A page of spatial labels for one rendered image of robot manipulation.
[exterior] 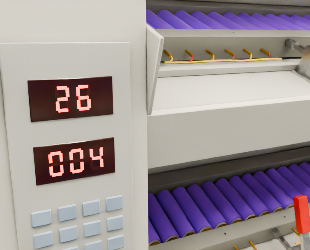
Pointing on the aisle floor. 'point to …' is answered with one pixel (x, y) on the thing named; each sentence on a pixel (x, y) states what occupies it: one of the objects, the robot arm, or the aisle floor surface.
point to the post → (100, 21)
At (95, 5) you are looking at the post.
